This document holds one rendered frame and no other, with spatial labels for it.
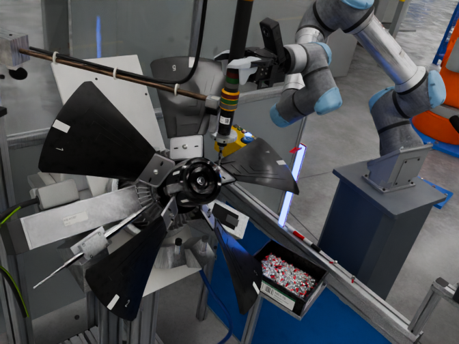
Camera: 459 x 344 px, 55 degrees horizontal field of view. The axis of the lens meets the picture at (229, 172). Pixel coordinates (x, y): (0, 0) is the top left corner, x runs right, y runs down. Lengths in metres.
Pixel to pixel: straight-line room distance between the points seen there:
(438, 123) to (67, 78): 4.08
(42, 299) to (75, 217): 1.15
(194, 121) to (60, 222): 0.41
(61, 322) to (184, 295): 0.61
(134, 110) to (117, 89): 0.08
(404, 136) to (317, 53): 0.58
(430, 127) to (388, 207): 3.36
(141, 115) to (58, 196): 0.38
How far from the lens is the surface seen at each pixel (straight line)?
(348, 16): 1.47
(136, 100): 1.35
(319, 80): 1.18
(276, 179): 1.25
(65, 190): 1.14
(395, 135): 1.64
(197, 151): 1.12
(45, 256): 2.05
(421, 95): 1.60
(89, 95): 1.00
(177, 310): 2.36
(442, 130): 4.89
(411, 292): 2.91
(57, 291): 2.22
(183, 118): 1.16
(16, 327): 2.03
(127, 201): 1.15
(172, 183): 1.07
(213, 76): 1.20
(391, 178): 1.65
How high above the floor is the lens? 1.82
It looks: 32 degrees down
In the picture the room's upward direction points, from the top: 10 degrees clockwise
